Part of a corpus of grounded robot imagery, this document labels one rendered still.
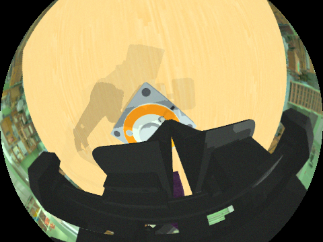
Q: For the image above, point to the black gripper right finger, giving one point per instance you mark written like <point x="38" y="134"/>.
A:
<point x="194" y="147"/>

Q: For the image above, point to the orange and yellow round plate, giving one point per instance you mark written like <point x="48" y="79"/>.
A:
<point x="143" y="114"/>

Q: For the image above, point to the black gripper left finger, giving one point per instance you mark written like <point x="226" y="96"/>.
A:
<point x="152" y="155"/>

